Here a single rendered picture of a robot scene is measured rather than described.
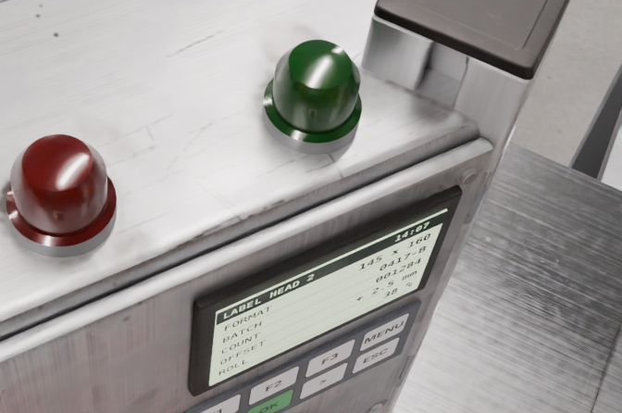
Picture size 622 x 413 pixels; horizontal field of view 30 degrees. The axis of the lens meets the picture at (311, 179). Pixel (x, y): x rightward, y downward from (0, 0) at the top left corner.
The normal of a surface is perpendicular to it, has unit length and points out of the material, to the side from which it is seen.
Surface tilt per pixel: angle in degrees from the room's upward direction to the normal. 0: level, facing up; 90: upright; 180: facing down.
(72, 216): 90
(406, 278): 90
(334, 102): 59
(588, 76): 0
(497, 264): 0
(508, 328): 0
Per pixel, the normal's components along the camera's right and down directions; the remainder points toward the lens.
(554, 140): 0.11, -0.56
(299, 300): 0.50, 0.75
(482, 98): -0.42, 0.73
